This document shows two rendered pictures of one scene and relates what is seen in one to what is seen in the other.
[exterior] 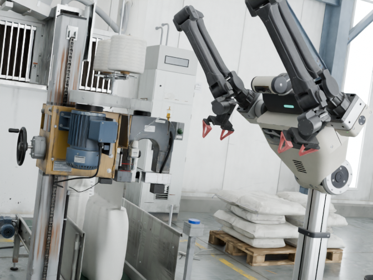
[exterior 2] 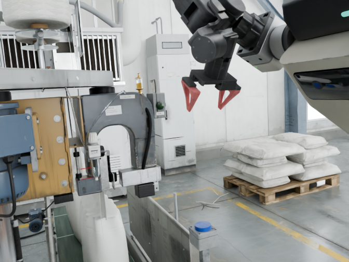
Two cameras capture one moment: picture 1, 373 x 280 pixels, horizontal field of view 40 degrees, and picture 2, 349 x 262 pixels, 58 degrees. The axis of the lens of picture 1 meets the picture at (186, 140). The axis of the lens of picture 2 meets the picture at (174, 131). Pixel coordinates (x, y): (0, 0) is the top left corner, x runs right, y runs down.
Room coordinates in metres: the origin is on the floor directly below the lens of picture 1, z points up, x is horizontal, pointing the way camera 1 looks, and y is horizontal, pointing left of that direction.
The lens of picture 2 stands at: (1.48, -0.10, 1.34)
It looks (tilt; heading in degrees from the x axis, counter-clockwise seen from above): 8 degrees down; 5
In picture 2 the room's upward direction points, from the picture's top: 4 degrees counter-clockwise
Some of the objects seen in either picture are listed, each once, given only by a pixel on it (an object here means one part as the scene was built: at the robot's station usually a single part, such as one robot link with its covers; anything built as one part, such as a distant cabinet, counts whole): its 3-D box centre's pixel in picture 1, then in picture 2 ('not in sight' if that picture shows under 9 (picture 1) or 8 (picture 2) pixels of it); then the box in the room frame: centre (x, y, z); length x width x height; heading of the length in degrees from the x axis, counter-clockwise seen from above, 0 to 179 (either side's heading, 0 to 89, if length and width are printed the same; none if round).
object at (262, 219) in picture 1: (254, 212); (258, 157); (5.35, -0.81, 0.44); 0.66 x 0.42 x 0.14; 21
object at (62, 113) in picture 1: (74, 122); not in sight; (2.30, 0.51, 1.27); 0.12 x 0.09 x 0.09; 117
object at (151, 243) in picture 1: (140, 243); (152, 231); (3.18, 0.20, 0.53); 1.05 x 0.02 x 0.41; 27
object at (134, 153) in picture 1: (134, 156); (95, 156); (2.45, 0.24, 1.14); 0.05 x 0.04 x 0.16; 117
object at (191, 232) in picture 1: (193, 228); (203, 236); (2.55, -0.09, 0.81); 0.08 x 0.08 x 0.06; 27
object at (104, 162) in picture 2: (133, 168); (103, 170); (2.52, 0.24, 1.07); 0.03 x 0.01 x 0.13; 117
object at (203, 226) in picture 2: (193, 222); (202, 227); (2.55, -0.09, 0.84); 0.06 x 0.06 x 0.02
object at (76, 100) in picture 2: (117, 129); (71, 119); (2.55, 0.35, 1.26); 0.22 x 0.05 x 0.16; 27
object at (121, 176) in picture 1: (122, 175); (88, 184); (2.49, 0.29, 1.04); 0.08 x 0.06 x 0.05; 117
